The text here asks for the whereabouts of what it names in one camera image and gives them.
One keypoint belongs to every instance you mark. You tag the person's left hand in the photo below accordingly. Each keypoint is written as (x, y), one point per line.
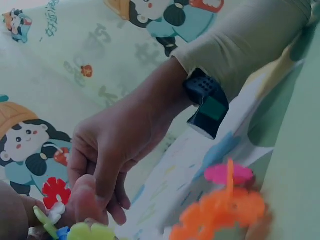
(12, 215)

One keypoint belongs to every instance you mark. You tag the person's right hand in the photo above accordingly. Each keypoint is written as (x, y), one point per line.
(130, 120)

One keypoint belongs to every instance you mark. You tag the person's right fingers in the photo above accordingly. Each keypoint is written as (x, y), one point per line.
(110, 195)

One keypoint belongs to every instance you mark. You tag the person's left fingers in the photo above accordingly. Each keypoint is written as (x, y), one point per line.
(86, 202)

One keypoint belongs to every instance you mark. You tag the white plastic flower piece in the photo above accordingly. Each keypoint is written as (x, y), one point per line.
(57, 211)

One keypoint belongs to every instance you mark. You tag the red plastic flower piece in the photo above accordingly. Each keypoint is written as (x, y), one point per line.
(53, 191)

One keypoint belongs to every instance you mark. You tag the green plastic flower piece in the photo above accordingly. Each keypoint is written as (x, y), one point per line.
(45, 221)

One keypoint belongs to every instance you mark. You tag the person's right forearm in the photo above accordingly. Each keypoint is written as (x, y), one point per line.
(245, 42)

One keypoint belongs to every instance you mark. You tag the yellow-green plastic flower piece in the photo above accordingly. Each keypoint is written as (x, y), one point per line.
(92, 232)

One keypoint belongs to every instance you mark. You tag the blue plastic flower piece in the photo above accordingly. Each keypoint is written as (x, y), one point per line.
(62, 233)

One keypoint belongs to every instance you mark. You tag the white printed paper sheet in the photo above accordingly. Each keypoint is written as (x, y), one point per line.
(175, 175)

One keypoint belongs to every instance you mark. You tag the pink plastic flower piece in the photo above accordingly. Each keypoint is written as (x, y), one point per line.
(217, 175)

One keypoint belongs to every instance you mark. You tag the orange plastic flower piece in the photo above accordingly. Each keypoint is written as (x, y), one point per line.
(225, 217)
(230, 177)

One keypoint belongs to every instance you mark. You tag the black wrist band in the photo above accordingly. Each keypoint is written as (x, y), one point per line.
(208, 105)

